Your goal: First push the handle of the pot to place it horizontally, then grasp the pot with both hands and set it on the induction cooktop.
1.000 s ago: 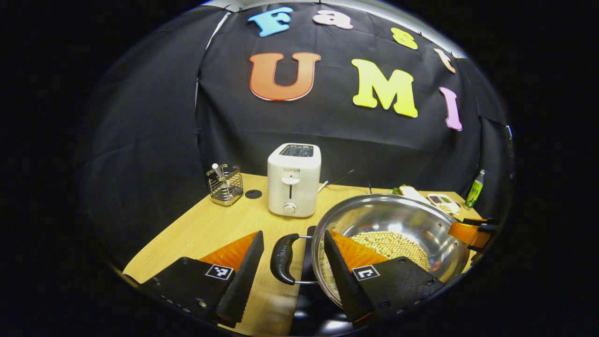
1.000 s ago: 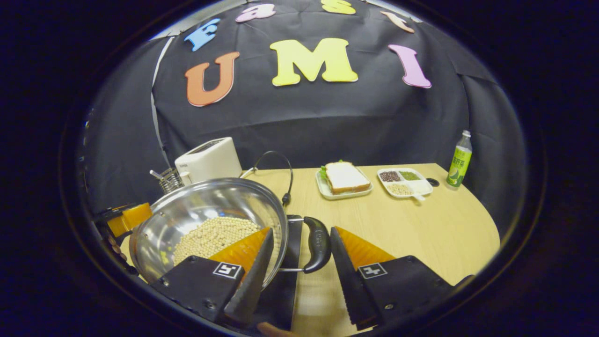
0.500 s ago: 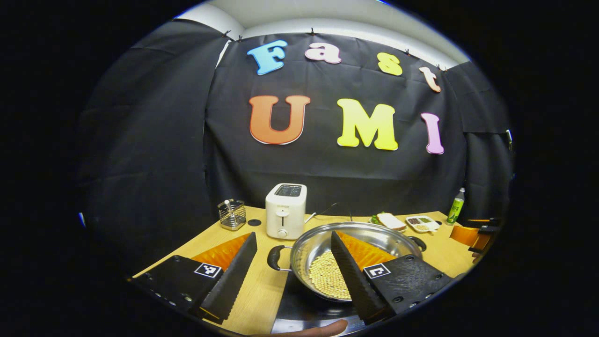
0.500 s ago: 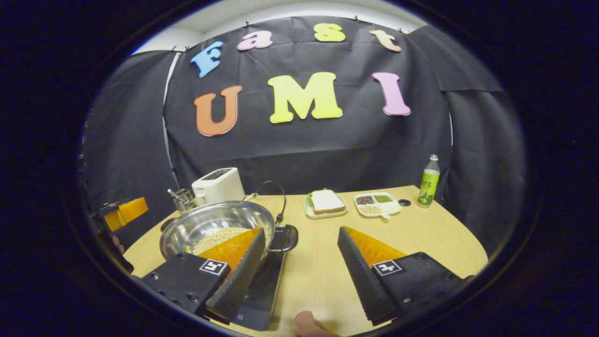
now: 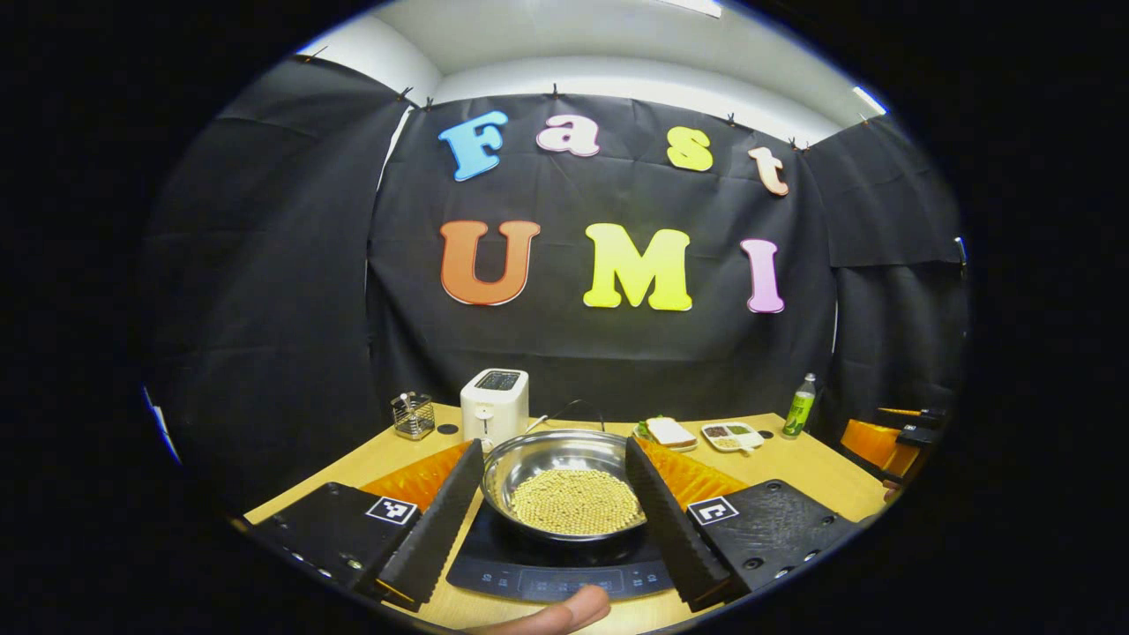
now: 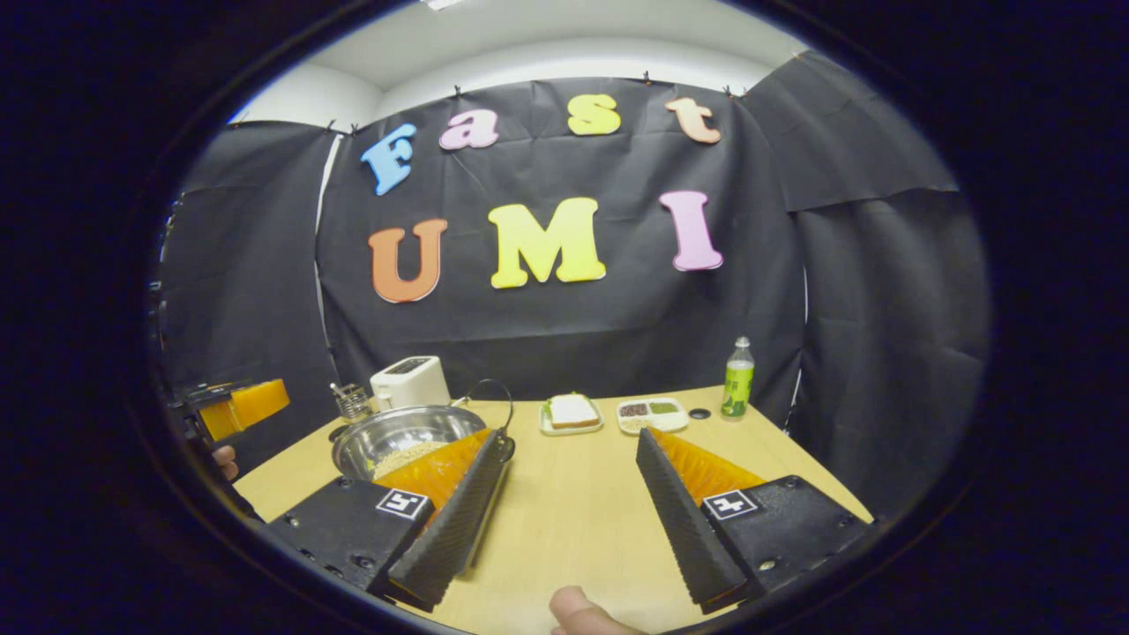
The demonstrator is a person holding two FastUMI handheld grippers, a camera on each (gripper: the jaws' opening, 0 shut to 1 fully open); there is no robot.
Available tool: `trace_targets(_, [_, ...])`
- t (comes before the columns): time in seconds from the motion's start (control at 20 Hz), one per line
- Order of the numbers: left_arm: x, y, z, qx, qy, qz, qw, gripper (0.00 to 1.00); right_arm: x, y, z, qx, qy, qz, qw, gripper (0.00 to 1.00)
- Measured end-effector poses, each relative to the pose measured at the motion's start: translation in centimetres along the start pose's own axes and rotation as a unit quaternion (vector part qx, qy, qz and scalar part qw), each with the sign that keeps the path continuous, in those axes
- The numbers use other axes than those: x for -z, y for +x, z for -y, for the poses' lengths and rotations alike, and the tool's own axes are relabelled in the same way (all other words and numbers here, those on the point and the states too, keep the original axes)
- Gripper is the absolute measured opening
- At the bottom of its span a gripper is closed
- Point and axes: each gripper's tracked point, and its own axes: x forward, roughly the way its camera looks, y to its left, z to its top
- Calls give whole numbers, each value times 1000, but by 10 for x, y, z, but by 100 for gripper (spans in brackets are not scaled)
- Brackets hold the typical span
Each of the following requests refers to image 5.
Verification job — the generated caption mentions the pile of soybeans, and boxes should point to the pile of soybeans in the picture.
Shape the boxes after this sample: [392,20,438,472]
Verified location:
[510,468,647,536]

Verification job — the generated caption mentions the green plate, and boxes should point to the green plate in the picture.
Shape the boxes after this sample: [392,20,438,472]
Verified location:
[635,416,702,452]

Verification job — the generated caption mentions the white toaster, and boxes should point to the white toaster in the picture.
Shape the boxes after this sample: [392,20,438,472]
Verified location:
[460,368,530,452]

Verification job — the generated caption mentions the white divided grain dish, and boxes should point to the white divided grain dish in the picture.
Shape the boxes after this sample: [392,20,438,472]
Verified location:
[701,422,766,452]

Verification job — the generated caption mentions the stainless steel pot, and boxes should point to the stainless steel pot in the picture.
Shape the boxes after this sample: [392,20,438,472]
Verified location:
[481,429,649,542]

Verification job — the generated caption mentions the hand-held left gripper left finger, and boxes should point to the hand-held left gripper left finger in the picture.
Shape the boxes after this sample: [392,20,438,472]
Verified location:
[247,438,486,612]

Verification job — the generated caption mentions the black power cable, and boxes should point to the black power cable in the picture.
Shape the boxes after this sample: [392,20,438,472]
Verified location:
[527,399,607,435]

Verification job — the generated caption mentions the white bread sandwich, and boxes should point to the white bread sandwich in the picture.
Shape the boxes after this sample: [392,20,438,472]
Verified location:
[647,417,698,447]

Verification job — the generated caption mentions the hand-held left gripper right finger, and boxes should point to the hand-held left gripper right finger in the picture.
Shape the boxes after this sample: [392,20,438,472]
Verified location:
[624,436,861,613]

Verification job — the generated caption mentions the black induction cooktop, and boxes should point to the black induction cooktop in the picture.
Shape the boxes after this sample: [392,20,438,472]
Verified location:
[445,503,684,605]

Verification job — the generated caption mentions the green label drink bottle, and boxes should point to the green label drink bottle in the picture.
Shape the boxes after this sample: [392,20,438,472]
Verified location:
[782,373,819,440]

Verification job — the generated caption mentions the metal mesh holder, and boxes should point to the metal mesh holder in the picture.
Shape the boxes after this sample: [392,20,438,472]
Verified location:
[391,392,436,441]

